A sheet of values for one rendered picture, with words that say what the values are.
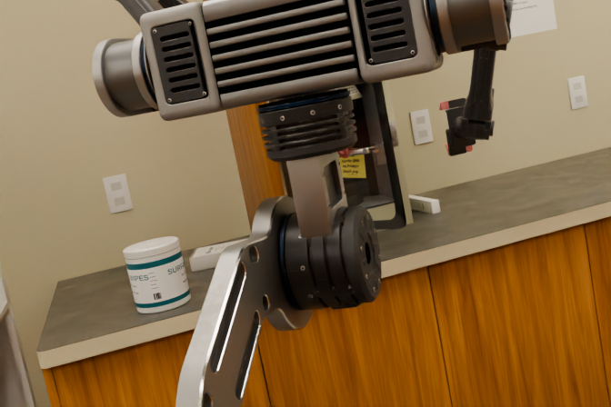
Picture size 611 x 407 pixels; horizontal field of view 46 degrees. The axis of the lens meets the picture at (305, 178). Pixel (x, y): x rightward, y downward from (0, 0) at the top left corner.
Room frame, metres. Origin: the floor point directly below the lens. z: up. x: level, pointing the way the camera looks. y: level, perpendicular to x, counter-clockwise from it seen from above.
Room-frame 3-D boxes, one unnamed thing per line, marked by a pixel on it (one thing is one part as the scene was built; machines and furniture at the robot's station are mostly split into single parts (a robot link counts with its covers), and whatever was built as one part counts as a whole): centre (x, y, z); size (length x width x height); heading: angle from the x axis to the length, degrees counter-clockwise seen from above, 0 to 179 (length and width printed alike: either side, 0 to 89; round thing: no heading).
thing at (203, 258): (2.00, 0.27, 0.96); 0.16 x 0.12 x 0.04; 88
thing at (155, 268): (1.67, 0.38, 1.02); 0.13 x 0.13 x 0.15
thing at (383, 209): (1.84, -0.10, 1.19); 0.30 x 0.01 x 0.40; 53
